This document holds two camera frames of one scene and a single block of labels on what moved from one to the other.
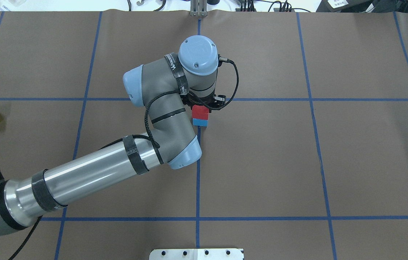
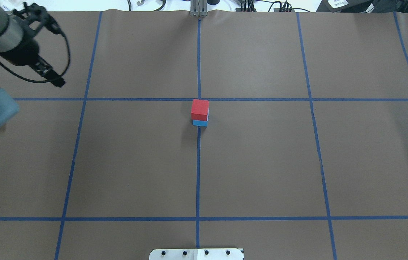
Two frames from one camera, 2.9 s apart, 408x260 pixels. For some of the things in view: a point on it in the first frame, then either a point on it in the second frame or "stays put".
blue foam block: [200, 122] stays put
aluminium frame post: [198, 8] stays put
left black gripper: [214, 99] -> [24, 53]
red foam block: [201, 112] stays put
